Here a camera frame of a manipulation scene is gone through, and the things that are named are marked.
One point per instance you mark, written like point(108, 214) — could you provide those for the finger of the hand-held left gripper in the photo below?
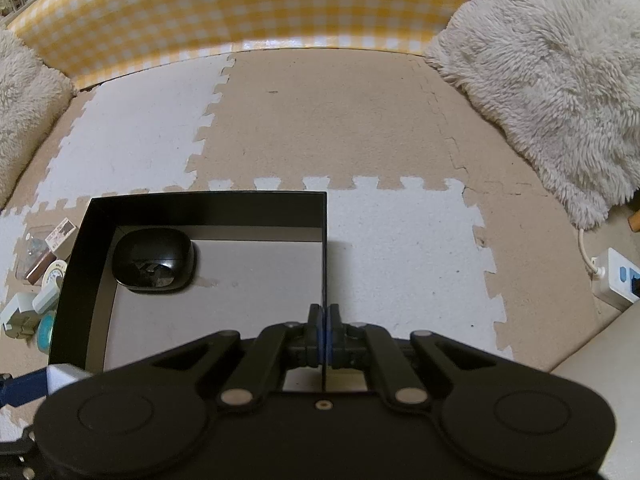
point(25, 387)

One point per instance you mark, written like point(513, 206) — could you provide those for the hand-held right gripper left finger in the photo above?
point(318, 335)

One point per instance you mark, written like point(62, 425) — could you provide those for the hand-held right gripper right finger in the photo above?
point(331, 335)

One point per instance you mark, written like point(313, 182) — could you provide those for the white clamp bracket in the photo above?
point(15, 316)

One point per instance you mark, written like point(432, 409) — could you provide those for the white plastic cylinder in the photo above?
point(45, 301)

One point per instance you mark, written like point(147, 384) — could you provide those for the white yellow tape measure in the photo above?
point(55, 274)

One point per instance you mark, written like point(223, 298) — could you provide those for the clear plastic bag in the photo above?
point(31, 250)

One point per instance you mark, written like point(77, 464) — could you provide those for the black cardboard box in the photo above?
point(200, 210)

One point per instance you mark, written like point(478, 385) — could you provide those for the teal round container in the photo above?
point(46, 332)

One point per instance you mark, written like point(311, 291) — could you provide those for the white foam mat tile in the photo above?
point(140, 135)
point(410, 260)

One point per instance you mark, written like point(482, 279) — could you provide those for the brown block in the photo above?
point(40, 270)

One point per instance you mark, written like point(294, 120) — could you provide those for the small box with brown label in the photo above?
point(62, 237)

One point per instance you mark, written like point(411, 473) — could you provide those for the glossy black oval case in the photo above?
point(150, 260)

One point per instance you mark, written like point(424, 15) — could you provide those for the beige foam mat tile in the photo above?
point(325, 120)
point(525, 240)

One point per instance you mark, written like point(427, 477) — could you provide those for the cream cushion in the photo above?
point(605, 360)

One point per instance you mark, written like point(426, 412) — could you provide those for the cream fluffy blanket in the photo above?
point(550, 70)
point(25, 105)

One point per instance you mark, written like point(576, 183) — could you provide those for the white power strip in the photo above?
point(617, 280)

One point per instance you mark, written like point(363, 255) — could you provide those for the wooden furniture leg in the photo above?
point(635, 220)

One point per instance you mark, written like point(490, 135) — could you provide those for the yellow checkered sofa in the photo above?
point(225, 5)

